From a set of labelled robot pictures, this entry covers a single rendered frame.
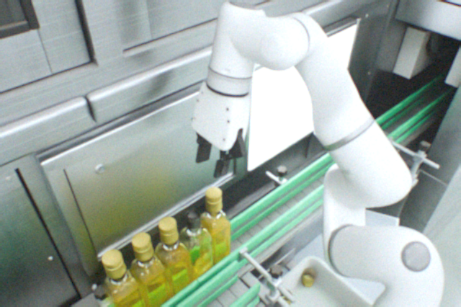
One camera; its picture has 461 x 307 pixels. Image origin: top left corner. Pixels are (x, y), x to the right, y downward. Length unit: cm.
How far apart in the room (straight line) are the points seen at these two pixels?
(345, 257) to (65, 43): 55
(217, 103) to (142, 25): 20
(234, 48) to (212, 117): 13
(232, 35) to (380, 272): 40
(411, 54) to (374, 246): 108
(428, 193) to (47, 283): 131
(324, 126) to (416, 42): 101
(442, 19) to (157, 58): 91
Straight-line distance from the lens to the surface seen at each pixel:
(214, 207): 82
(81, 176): 76
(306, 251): 124
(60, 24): 67
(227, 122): 65
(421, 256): 60
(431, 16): 139
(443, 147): 153
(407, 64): 161
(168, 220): 77
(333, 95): 64
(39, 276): 94
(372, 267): 61
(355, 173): 61
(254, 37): 58
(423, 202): 169
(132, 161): 80
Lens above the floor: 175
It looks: 42 degrees down
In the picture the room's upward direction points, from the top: straight up
